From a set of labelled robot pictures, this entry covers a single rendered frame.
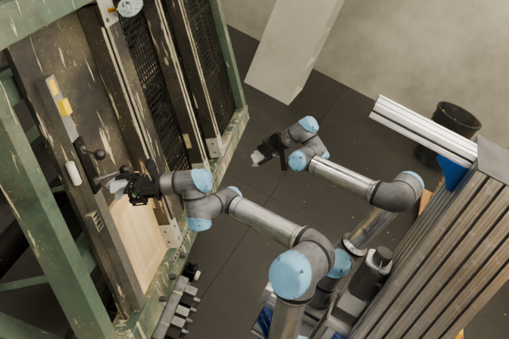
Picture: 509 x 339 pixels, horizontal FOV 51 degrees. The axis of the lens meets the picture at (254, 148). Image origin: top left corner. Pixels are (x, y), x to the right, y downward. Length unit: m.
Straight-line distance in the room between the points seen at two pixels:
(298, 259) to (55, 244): 0.74
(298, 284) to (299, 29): 4.55
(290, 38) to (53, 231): 4.48
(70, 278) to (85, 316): 0.16
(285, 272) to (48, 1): 1.04
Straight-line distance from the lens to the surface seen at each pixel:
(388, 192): 1.97
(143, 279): 2.23
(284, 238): 1.63
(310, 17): 5.73
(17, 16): 1.61
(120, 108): 2.12
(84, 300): 1.85
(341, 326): 1.98
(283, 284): 1.47
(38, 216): 1.69
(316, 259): 1.49
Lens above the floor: 2.58
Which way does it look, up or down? 31 degrees down
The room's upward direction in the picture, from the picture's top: 24 degrees clockwise
